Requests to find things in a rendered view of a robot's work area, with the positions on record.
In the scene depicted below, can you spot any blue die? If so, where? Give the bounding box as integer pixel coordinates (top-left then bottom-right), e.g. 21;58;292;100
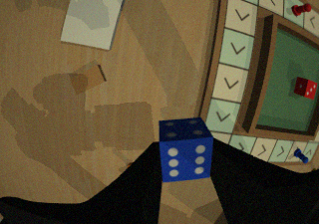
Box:
159;116;214;183

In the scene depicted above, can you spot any red die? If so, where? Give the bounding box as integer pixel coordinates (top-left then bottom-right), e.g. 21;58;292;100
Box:
294;77;318;100

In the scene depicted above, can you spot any blue pawn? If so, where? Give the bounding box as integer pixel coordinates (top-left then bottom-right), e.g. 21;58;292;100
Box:
294;148;308;164

